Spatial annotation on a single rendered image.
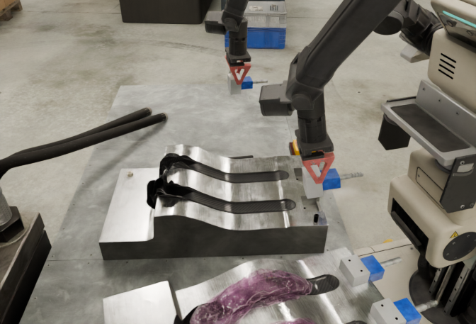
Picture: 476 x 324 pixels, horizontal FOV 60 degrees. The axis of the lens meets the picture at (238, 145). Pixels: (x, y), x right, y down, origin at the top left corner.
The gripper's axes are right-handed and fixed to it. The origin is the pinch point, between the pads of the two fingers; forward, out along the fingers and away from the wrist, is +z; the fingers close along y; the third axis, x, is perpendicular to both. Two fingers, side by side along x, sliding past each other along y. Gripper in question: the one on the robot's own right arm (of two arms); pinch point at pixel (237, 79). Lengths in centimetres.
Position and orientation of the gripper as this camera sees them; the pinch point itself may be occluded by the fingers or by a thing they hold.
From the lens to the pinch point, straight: 137.5
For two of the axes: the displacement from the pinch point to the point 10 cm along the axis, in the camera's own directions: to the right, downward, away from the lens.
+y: 2.1, 5.6, -8.0
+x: 9.8, -1.1, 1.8
